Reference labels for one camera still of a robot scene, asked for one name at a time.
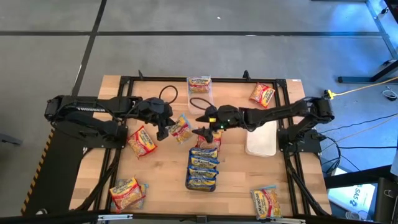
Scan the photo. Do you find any white box blue print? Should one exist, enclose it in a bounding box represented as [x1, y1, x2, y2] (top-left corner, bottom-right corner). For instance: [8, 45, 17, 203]
[328, 183, 377, 215]

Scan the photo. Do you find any black floor cable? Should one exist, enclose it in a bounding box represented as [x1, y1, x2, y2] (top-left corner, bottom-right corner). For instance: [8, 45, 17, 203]
[323, 113, 398, 134]
[338, 145, 398, 150]

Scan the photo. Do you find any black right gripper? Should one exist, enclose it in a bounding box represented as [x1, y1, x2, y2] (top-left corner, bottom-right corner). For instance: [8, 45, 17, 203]
[192, 105, 247, 144]

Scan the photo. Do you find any white cable coil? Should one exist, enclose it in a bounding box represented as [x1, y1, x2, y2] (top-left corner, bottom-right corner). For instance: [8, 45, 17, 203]
[382, 86, 398, 102]

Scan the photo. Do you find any grey metal bracket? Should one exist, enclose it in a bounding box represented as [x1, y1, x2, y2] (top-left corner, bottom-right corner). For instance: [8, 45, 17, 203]
[0, 133, 23, 146]

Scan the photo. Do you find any black hazard-striped floor mat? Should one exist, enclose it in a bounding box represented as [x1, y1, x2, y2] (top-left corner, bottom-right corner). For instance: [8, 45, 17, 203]
[21, 95, 94, 217]

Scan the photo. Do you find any red Maruchan noodle pack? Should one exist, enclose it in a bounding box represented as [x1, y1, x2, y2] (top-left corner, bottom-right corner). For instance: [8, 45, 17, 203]
[110, 178, 146, 214]
[126, 125, 158, 159]
[196, 129, 223, 150]
[248, 82, 277, 109]

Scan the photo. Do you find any clear plastic bin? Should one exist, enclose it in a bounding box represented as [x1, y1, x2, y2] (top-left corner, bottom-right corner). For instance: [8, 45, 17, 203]
[186, 75, 215, 116]

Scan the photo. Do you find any black aluminium table frame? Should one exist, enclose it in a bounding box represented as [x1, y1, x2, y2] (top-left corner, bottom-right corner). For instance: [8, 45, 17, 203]
[74, 75, 332, 218]

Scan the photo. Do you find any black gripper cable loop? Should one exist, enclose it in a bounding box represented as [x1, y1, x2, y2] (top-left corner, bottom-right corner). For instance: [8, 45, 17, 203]
[189, 97, 218, 110]
[159, 85, 179, 105]

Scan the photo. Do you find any tan floor cable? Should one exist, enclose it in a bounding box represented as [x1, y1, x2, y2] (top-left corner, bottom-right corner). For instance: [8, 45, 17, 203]
[337, 116, 398, 143]

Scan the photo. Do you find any black cable bundle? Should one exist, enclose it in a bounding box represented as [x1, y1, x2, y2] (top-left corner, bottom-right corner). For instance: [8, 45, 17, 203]
[74, 148, 121, 212]
[284, 154, 331, 217]

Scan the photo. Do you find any silver metal bracket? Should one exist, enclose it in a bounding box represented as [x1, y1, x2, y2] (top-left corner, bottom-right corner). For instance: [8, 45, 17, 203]
[269, 217, 306, 224]
[98, 213, 134, 222]

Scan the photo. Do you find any yellow extension cord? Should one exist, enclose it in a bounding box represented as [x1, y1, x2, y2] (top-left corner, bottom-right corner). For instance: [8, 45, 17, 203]
[323, 76, 398, 99]

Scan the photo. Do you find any dark grey plastic bin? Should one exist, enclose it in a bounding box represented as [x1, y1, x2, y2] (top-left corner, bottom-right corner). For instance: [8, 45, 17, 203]
[185, 149, 218, 192]

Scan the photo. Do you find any light-blue-edged Maruchan noodle pack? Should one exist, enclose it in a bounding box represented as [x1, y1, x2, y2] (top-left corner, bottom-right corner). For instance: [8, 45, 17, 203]
[115, 179, 149, 212]
[187, 76, 212, 94]
[251, 185, 283, 220]
[167, 113, 193, 144]

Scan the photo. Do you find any black desk leg frame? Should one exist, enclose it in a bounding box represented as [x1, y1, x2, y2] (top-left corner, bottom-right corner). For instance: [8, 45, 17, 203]
[338, 0, 398, 84]

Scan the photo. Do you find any white plastic bin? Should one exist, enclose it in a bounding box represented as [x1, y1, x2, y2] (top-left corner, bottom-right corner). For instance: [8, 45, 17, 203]
[244, 119, 277, 157]

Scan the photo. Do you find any black crossbeam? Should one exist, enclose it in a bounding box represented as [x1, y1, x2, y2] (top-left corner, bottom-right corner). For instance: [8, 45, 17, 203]
[0, 210, 398, 224]

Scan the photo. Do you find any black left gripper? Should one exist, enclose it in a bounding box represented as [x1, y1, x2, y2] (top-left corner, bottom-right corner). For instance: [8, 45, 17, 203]
[138, 96, 175, 142]

